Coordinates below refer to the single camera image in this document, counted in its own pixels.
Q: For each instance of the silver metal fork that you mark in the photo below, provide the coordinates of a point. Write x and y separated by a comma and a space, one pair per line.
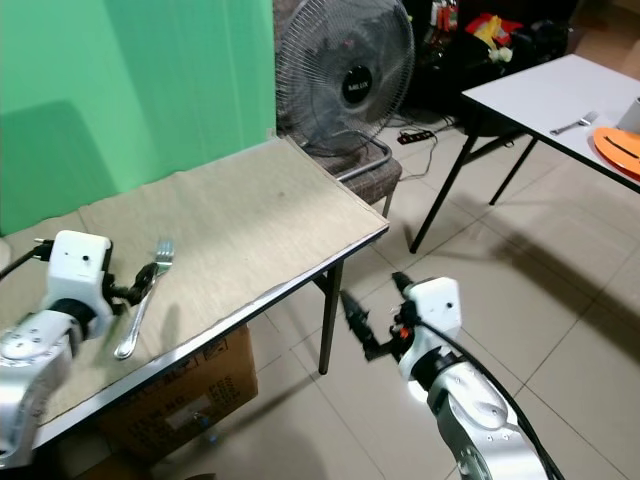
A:
128, 340

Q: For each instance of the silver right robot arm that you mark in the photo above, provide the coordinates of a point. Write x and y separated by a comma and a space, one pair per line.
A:
485, 425

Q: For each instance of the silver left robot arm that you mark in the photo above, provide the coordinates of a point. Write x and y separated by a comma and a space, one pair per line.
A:
32, 370

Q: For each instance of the folding table with black legs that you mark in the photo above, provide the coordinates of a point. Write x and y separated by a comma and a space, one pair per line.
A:
331, 320

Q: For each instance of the brown cardboard box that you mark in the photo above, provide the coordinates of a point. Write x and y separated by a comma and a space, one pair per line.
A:
180, 395

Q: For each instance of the black power strip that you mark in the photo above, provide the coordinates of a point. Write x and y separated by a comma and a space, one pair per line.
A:
416, 136

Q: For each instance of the green backdrop cloth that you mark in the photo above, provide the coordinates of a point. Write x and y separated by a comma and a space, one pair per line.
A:
140, 90

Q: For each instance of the grey standing fan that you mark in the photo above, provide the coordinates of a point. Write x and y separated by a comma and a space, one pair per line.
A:
360, 85

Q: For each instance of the black sofa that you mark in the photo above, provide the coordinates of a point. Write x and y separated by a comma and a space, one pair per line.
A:
445, 80

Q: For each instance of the white folding table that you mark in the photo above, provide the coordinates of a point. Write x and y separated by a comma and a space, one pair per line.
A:
540, 95

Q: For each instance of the small silver fork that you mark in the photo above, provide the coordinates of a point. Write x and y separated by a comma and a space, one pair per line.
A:
573, 124

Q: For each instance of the orange plate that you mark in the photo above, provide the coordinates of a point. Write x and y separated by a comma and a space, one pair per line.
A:
620, 150

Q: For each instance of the red and yellow bag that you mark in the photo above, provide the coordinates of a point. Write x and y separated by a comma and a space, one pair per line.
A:
493, 29

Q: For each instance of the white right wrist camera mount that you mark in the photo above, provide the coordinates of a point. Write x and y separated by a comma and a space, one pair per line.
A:
435, 310

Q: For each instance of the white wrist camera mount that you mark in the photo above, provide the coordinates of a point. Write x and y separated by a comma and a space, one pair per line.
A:
435, 310
82, 262

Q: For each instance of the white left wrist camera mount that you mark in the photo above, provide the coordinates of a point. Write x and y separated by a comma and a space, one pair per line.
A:
82, 262

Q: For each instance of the brown chair with metal frame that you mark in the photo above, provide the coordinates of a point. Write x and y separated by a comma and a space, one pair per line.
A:
378, 182

